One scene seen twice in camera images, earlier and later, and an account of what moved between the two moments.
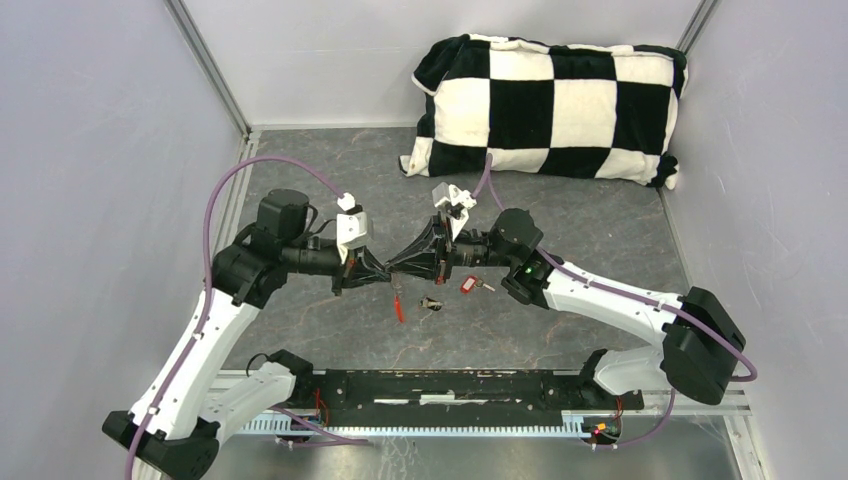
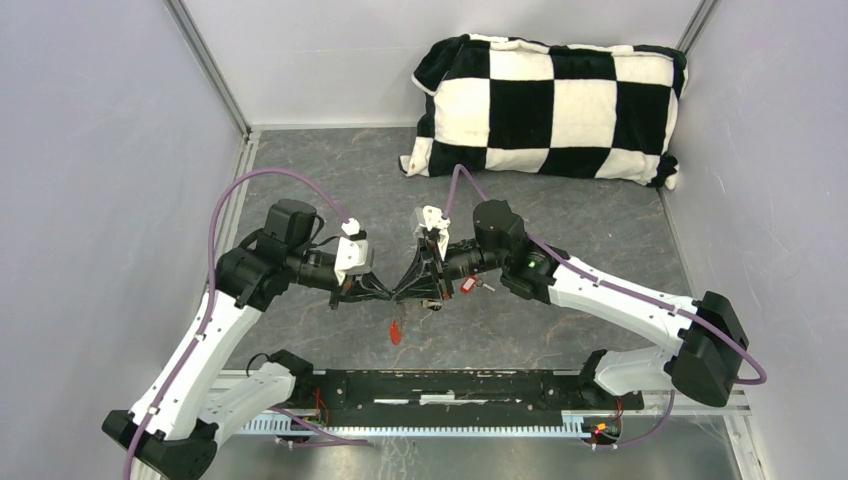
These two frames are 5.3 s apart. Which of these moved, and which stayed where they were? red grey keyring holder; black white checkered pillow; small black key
Moved: red grey keyring holder
Stayed: small black key; black white checkered pillow
